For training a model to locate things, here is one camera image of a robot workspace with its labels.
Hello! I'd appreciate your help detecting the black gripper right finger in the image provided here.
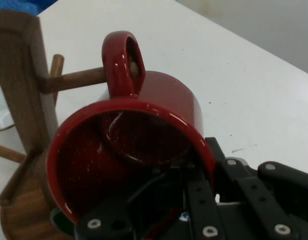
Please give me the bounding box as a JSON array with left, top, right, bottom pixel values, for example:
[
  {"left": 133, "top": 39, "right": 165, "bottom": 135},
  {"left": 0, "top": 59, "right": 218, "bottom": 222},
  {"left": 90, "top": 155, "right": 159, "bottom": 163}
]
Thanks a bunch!
[{"left": 205, "top": 136, "right": 308, "bottom": 240}]

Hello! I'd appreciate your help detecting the red ceramic mug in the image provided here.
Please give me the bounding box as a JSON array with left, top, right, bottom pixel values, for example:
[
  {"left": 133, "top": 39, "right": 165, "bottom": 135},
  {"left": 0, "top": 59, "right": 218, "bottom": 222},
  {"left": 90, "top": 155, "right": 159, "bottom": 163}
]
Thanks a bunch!
[{"left": 46, "top": 30, "right": 217, "bottom": 226}]

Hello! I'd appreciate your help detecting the brown wooden mug tree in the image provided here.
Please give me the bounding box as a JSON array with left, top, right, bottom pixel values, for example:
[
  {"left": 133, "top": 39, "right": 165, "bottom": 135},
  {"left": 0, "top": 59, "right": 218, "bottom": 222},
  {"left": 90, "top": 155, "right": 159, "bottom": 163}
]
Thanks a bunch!
[{"left": 0, "top": 8, "right": 107, "bottom": 240}]

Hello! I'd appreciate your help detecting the white mug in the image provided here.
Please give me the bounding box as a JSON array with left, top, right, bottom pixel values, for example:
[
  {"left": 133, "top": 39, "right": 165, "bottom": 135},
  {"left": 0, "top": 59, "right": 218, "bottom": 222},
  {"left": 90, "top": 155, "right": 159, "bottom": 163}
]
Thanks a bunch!
[{"left": 0, "top": 81, "right": 15, "bottom": 133}]

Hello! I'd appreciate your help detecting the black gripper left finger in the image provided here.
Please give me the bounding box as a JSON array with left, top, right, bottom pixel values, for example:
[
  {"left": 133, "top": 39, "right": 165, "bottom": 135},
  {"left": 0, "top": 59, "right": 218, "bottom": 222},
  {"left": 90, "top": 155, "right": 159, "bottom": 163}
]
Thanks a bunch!
[{"left": 75, "top": 161, "right": 226, "bottom": 240}]

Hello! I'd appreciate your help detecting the dark blue foam mat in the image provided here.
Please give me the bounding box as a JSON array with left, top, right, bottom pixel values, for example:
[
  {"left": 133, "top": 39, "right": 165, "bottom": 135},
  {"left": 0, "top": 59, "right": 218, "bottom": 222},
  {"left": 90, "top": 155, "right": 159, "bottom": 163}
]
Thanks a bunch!
[{"left": 26, "top": 0, "right": 53, "bottom": 16}]

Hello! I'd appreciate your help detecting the blue cloth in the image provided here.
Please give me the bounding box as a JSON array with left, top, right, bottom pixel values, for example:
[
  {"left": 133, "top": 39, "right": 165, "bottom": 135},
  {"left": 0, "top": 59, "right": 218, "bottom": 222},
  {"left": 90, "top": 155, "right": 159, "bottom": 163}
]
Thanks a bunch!
[{"left": 0, "top": 0, "right": 28, "bottom": 20}]

